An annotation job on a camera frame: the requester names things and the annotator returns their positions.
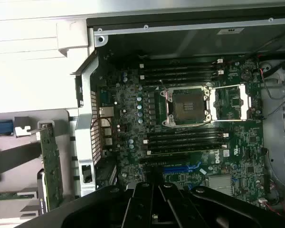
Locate silver chipset heat sink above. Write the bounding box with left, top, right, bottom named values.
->
left=207, top=175, right=234, bottom=197

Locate green motherboard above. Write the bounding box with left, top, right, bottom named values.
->
left=95, top=53, right=270, bottom=211

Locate CPU socket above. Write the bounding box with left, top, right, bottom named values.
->
left=160, top=85, right=213, bottom=126

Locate grey parts rack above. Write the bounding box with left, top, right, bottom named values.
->
left=0, top=108, right=71, bottom=228

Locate open black PC case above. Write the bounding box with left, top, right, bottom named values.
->
left=70, top=16, right=285, bottom=216

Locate perforated metal disk bay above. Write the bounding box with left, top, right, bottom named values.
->
left=260, top=59, right=285, bottom=209

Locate blue expansion slot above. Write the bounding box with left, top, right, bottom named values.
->
left=163, top=161, right=203, bottom=174

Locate green RAM stick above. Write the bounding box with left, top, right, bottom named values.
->
left=0, top=192, right=37, bottom=202

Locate thin metal locking lever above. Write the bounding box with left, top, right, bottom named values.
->
left=162, top=87, right=173, bottom=122

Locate hard disk in blue carrier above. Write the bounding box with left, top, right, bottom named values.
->
left=0, top=119, right=15, bottom=136

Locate black RAM slot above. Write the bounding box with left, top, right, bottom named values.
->
left=143, top=70, right=225, bottom=76
left=146, top=131, right=229, bottom=139
left=142, top=58, right=224, bottom=65
left=139, top=75, right=217, bottom=83
left=147, top=142, right=228, bottom=150
left=142, top=137, right=225, bottom=144
left=139, top=63, right=217, bottom=71

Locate beige case handle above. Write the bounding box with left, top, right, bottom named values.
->
left=56, top=20, right=90, bottom=57

